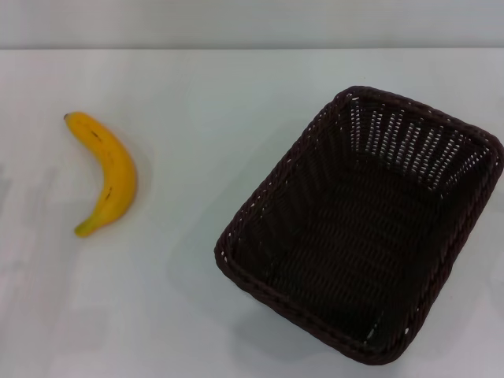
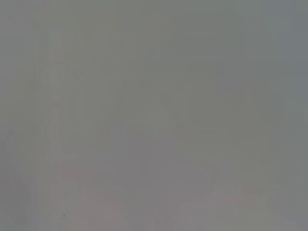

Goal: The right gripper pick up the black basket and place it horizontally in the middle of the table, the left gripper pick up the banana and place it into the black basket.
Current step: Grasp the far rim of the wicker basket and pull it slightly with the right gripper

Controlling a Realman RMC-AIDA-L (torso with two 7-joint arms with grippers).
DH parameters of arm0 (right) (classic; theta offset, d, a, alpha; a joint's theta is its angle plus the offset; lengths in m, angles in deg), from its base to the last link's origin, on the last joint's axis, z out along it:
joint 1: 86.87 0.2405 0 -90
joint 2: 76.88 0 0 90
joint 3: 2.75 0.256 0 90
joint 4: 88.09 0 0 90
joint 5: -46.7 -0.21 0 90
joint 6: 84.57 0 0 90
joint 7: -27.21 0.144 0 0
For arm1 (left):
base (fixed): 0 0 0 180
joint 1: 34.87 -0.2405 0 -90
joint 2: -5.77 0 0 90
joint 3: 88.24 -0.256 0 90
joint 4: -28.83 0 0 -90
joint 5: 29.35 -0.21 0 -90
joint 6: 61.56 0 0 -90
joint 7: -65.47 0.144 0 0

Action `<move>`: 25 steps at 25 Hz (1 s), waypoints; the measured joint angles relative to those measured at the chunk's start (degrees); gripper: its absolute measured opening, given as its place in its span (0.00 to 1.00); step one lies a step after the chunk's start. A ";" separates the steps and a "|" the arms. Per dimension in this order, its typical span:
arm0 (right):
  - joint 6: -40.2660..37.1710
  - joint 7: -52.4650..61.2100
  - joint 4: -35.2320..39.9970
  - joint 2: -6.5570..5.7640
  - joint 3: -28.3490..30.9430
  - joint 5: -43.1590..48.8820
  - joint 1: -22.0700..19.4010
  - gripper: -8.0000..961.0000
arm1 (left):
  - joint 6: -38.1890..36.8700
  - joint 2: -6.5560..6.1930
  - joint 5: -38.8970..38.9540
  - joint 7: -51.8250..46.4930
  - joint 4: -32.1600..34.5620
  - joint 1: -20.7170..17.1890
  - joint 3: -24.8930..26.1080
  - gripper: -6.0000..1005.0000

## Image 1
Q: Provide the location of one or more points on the black woven plastic basket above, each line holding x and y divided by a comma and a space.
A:
354, 236

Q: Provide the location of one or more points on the yellow banana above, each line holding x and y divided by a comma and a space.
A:
118, 169

